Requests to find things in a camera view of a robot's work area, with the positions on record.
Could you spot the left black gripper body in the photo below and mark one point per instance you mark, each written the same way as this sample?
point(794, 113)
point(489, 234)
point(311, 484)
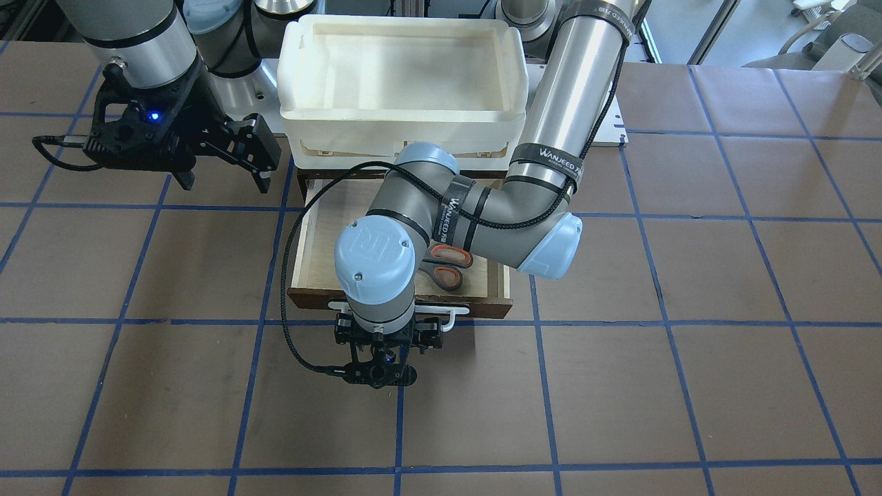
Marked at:
point(431, 333)

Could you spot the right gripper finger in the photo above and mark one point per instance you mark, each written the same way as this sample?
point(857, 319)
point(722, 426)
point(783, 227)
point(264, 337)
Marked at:
point(262, 180)
point(184, 176)

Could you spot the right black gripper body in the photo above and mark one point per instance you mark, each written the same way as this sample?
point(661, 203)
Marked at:
point(195, 110)

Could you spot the grey orange scissors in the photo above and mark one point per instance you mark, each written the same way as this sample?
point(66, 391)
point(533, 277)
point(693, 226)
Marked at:
point(444, 264)

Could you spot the wooden drawer with white handle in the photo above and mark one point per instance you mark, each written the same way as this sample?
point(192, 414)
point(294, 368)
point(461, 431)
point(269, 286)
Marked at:
point(343, 253)

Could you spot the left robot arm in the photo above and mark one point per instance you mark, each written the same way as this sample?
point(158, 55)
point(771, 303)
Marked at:
point(526, 224)

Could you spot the white foam tray box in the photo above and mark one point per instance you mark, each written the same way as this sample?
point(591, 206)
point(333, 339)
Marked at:
point(356, 88)

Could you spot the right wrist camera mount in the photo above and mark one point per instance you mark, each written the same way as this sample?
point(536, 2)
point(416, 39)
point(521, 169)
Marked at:
point(133, 128)

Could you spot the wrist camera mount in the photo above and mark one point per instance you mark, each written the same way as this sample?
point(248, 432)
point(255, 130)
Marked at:
point(384, 369)
point(133, 128)

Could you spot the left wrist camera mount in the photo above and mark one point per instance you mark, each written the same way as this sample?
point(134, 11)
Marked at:
point(384, 369)

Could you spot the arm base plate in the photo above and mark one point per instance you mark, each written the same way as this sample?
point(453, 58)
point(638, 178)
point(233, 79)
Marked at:
point(612, 131)

